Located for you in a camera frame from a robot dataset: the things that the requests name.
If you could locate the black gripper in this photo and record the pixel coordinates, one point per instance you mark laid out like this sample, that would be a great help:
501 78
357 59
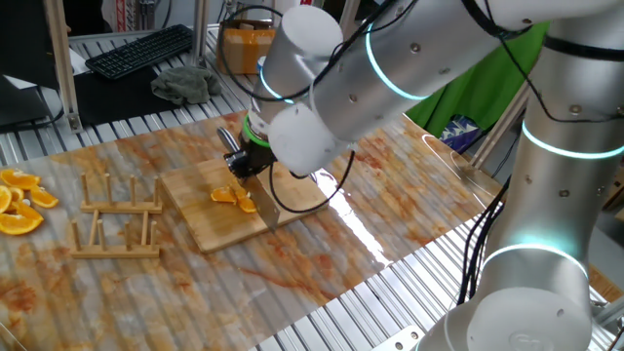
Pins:
258 156

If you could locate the steel cleaver knife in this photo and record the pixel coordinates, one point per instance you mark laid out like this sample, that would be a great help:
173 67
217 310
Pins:
265 209

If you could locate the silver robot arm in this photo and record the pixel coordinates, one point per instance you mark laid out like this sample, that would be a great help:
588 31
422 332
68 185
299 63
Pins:
414 63

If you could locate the cut orange piece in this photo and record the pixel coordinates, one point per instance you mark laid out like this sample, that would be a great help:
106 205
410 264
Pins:
246 202
223 195

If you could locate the wooden cutting board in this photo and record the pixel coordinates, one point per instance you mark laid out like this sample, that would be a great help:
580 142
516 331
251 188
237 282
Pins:
209 226

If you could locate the grey crumpled cloth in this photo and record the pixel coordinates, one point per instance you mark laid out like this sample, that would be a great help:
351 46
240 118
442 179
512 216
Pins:
185 85

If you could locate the taped brown cardboard box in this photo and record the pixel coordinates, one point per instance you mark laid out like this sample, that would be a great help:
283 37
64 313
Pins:
244 49

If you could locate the wooden peg rack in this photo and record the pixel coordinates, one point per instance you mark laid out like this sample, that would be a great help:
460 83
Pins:
117 207

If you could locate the marble pattern plastic mat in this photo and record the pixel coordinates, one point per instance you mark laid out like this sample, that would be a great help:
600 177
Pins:
390 195

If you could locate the black desk mat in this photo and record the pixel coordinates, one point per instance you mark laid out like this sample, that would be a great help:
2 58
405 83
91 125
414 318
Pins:
122 97

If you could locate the black computer keyboard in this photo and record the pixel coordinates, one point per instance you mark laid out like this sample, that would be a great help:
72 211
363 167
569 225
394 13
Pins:
139 51

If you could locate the white paper sheet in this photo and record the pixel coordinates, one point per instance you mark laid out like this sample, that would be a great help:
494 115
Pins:
82 61

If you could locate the red white patterned box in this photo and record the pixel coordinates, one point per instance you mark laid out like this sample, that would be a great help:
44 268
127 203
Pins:
121 14

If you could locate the blue patterned bag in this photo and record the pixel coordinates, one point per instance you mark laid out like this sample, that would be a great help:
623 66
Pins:
458 134

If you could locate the orange wedge slice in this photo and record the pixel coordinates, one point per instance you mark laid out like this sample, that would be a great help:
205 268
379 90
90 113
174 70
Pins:
19 179
27 212
4 199
17 225
43 197

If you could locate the small orange slice piece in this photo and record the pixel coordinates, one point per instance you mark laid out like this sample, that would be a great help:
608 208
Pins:
17 194

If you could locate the dark grey flat base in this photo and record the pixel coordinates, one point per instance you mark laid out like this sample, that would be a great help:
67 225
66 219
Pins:
22 105

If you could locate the green hanging cloth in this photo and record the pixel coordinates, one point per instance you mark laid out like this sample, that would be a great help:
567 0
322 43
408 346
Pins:
478 88

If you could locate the black monitor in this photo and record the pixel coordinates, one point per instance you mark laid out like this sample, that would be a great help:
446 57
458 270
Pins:
24 39

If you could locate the aluminium frame post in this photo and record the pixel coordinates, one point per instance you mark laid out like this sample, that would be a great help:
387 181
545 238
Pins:
497 134
63 63
199 29

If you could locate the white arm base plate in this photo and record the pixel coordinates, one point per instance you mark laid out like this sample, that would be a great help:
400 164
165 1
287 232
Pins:
397 341

